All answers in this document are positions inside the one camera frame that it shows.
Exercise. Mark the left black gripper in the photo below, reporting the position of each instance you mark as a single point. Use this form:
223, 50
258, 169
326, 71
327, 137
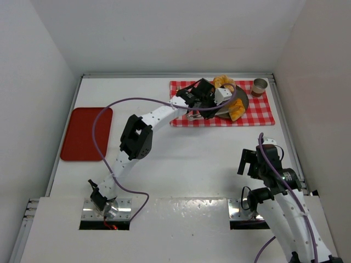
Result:
207, 110

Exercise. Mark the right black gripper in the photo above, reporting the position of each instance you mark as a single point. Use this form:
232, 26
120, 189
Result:
245, 160

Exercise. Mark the metal tongs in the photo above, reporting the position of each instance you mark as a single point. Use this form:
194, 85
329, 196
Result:
195, 115

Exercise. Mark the orange croissant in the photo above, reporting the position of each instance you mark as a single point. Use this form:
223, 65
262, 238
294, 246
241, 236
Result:
236, 110

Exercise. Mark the round orange bread bun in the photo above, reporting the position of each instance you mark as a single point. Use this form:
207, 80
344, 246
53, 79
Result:
224, 81

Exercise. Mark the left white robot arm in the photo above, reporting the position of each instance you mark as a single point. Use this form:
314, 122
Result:
136, 138

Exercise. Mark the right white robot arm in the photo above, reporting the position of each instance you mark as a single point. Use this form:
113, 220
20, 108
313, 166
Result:
282, 205

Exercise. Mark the dark round plate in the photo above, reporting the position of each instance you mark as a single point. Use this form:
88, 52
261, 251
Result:
241, 94

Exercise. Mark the red white checkered cloth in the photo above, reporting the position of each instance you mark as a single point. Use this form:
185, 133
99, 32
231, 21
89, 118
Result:
258, 113

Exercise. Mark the metal cup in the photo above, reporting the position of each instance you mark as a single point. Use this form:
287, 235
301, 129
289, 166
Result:
258, 87

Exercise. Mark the red tray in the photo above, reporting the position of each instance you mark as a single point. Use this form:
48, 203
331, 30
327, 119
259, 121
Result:
78, 145

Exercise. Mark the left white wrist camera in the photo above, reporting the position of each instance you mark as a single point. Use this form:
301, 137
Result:
221, 95

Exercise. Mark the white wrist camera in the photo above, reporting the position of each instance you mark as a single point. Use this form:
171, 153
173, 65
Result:
266, 141
221, 95

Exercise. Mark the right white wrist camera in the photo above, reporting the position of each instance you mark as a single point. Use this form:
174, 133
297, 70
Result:
266, 141

